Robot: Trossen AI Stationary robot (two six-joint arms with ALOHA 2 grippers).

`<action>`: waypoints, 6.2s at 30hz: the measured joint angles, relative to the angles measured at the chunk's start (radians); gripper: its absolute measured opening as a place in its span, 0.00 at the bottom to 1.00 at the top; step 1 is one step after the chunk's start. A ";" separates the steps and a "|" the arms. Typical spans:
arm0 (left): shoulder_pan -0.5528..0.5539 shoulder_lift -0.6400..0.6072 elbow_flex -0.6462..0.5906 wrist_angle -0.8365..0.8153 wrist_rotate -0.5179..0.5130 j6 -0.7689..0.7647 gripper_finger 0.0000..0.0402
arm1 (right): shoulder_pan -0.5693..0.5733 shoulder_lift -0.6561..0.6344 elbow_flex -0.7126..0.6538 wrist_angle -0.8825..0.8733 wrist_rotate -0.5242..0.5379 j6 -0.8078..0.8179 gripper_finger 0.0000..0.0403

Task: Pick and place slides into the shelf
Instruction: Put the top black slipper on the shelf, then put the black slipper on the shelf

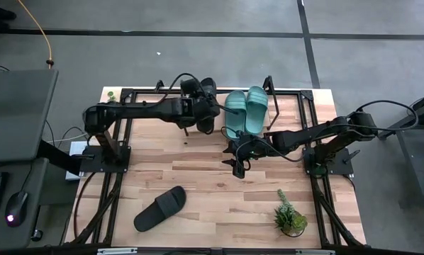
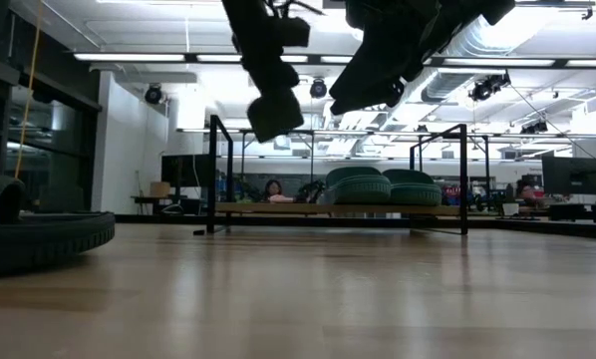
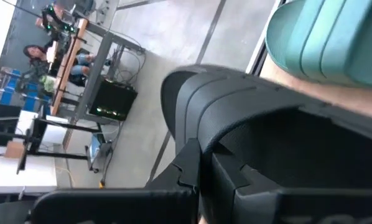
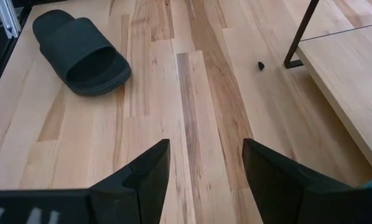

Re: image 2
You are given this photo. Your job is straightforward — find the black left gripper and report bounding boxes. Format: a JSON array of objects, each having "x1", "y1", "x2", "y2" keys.
[{"x1": 221, "y1": 0, "x2": 306, "y2": 145}]

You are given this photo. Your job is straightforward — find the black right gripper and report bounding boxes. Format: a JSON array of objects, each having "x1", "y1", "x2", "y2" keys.
[{"x1": 328, "y1": 0, "x2": 517, "y2": 117}]

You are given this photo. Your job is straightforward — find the teal slide sandal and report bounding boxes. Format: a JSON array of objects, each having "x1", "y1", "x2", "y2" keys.
[
  {"x1": 381, "y1": 168, "x2": 445, "y2": 207},
  {"x1": 325, "y1": 166, "x2": 393, "y2": 206}
]

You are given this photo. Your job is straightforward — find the black slide sandal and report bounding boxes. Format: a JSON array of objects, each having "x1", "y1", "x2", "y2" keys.
[{"x1": 0, "y1": 171, "x2": 117, "y2": 278}]

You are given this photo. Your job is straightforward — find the wooden shelf with black rails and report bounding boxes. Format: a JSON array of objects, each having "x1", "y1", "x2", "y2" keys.
[{"x1": 205, "y1": 114, "x2": 471, "y2": 236}]

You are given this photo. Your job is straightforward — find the round black ceiling fixture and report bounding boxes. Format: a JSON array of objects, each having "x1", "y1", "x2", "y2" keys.
[
  {"x1": 144, "y1": 83, "x2": 164, "y2": 107},
  {"x1": 308, "y1": 78, "x2": 329, "y2": 100}
]

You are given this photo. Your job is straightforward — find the person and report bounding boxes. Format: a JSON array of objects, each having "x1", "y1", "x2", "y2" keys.
[
  {"x1": 518, "y1": 181, "x2": 547, "y2": 206},
  {"x1": 260, "y1": 179, "x2": 296, "y2": 204}
]

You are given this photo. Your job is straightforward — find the black monitor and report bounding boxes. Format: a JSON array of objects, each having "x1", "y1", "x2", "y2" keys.
[
  {"x1": 541, "y1": 156, "x2": 596, "y2": 196},
  {"x1": 159, "y1": 154, "x2": 213, "y2": 188}
]

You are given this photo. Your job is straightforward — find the cardboard box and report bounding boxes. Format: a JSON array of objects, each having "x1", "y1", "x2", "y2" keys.
[{"x1": 149, "y1": 180, "x2": 172, "y2": 199}]

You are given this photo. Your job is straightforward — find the long ceiling light strip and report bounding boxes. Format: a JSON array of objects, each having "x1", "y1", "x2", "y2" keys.
[
  {"x1": 442, "y1": 57, "x2": 556, "y2": 68},
  {"x1": 73, "y1": 52, "x2": 187, "y2": 64}
]

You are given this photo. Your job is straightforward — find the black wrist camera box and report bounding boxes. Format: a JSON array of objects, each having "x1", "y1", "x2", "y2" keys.
[{"x1": 277, "y1": 16, "x2": 312, "y2": 49}]

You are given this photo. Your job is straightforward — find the silver ceiling air duct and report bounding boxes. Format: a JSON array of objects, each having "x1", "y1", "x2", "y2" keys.
[{"x1": 420, "y1": 14, "x2": 533, "y2": 104}]

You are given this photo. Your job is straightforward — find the black ceiling camera rig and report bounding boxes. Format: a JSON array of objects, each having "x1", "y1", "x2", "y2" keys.
[{"x1": 468, "y1": 72, "x2": 512, "y2": 104}]

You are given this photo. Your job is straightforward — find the yellow cable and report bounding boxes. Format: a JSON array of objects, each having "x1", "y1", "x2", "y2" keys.
[{"x1": 12, "y1": 0, "x2": 44, "y2": 180}]

